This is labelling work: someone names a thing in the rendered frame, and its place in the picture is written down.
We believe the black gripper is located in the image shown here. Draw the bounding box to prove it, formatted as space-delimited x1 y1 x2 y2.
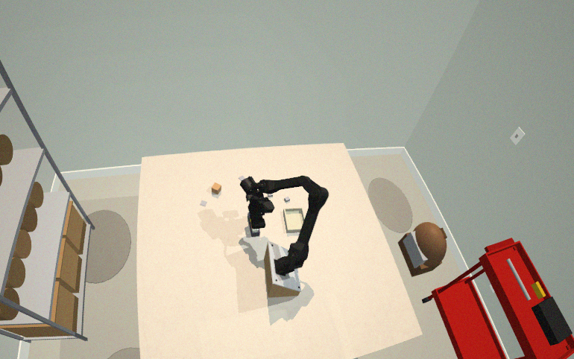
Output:
246 195 265 229

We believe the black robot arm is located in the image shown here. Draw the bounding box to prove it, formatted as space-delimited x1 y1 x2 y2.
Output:
240 175 329 276

